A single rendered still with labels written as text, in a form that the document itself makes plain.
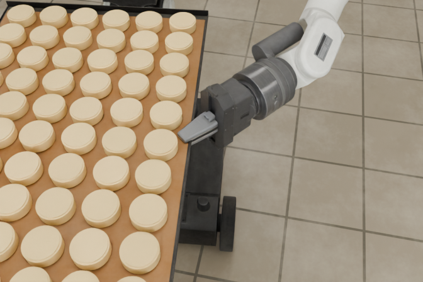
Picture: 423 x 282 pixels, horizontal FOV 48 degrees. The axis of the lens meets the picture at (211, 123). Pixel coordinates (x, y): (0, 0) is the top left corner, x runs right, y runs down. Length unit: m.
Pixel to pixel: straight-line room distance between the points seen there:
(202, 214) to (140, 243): 1.05
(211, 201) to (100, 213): 1.07
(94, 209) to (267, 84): 0.32
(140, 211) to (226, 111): 0.20
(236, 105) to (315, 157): 1.41
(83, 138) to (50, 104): 0.09
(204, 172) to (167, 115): 1.09
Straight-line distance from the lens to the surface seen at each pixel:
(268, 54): 0.79
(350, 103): 2.35
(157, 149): 0.69
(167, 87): 0.77
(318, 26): 0.82
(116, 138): 0.71
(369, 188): 2.07
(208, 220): 1.66
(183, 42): 0.85
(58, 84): 0.81
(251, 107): 0.75
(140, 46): 0.85
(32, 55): 0.88
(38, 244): 0.64
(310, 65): 0.79
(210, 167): 1.81
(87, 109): 0.76
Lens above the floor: 1.66
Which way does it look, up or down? 50 degrees down
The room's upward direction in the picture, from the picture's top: straight up
